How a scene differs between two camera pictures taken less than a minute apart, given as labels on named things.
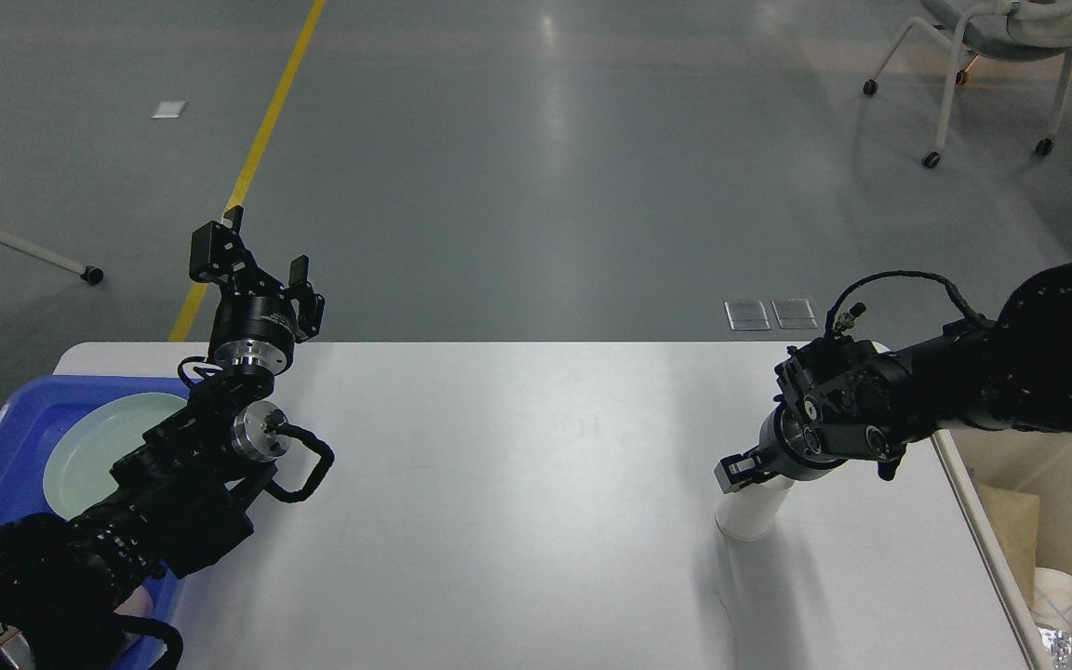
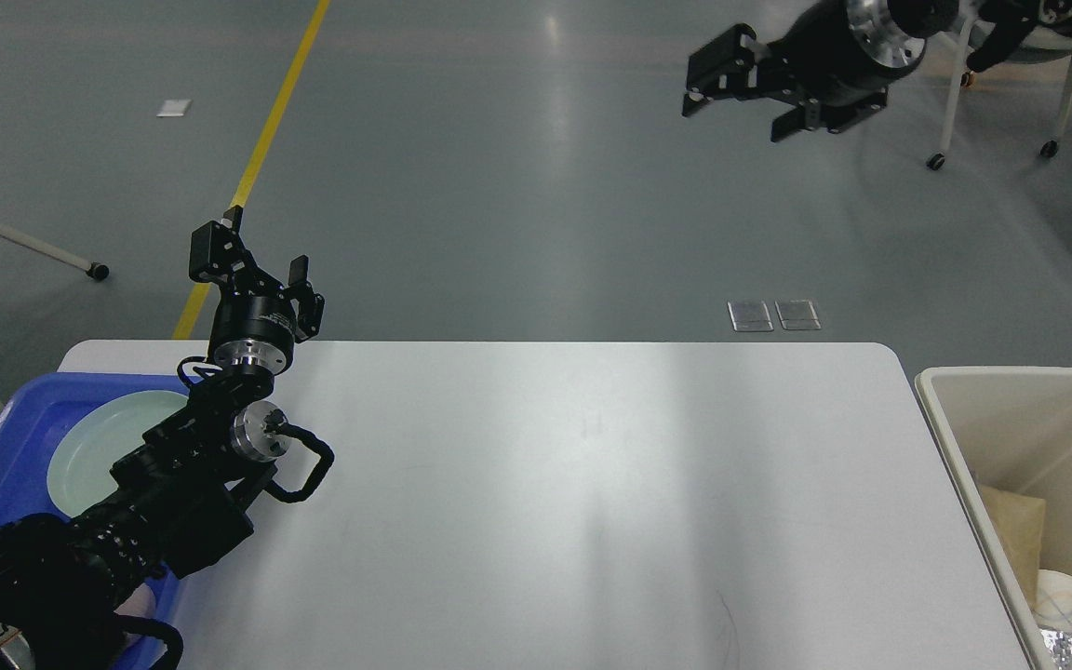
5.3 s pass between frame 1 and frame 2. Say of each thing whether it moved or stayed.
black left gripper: stayed
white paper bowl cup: stayed
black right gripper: moved
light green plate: stayed
